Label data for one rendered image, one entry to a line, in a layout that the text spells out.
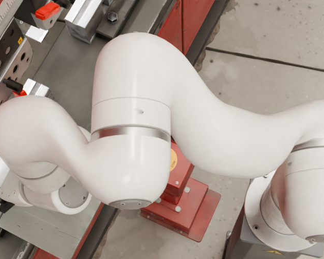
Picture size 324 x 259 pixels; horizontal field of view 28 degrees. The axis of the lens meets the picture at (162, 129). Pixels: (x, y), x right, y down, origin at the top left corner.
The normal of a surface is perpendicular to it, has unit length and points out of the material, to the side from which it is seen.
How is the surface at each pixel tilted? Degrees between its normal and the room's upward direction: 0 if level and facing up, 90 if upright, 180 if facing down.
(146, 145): 26
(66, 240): 0
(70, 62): 0
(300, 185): 47
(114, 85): 18
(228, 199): 0
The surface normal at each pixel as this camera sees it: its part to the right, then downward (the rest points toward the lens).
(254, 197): -0.04, -0.31
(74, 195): 0.57, 0.01
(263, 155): 0.58, 0.31
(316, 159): -0.36, -0.29
